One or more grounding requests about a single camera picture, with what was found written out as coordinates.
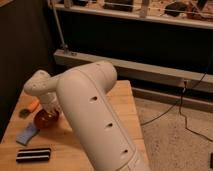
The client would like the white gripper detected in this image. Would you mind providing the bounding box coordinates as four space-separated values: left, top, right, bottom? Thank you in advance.
39 93 62 114

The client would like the orange ceramic bowl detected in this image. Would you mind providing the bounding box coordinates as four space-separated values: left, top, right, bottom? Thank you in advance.
33 109 59 129

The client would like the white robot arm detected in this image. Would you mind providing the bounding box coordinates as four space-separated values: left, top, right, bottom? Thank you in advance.
24 61 151 171

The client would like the orange toy carrot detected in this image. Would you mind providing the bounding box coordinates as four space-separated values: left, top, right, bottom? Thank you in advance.
19 99 39 118

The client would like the blue sponge cloth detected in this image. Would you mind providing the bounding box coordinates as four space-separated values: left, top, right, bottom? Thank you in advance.
16 123 39 146

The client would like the metal pole stand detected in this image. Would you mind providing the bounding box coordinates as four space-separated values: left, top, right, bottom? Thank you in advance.
50 0 76 56

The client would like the black power cable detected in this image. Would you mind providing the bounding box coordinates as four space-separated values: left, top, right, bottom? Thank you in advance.
139 53 213 144

